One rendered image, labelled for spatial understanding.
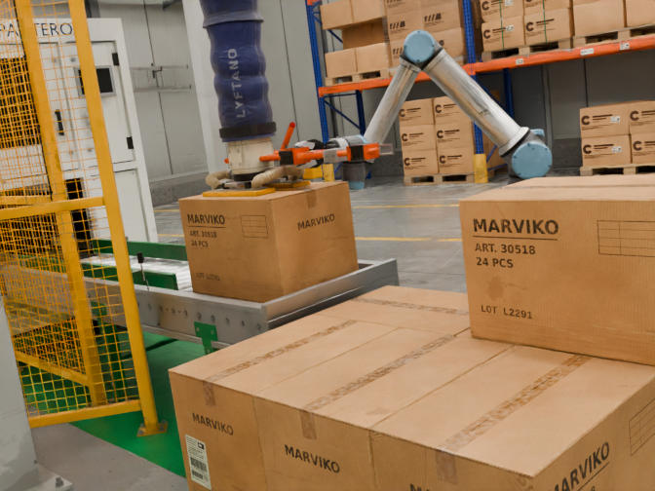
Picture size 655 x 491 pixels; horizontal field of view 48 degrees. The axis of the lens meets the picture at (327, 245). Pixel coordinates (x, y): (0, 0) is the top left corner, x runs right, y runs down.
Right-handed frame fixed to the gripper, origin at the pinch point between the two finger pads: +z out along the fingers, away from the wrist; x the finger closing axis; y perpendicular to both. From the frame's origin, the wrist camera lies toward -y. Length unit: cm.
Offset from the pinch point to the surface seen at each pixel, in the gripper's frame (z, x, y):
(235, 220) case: 19.5, -21.5, 18.3
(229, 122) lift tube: 10.6, 15.1, 25.6
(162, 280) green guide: 24, -48, 70
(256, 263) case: 19.4, -37.5, 8.7
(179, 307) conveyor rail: 35, -54, 42
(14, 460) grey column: 102, -95, 57
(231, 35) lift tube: 8, 47, 21
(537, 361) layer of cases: 29, -52, -112
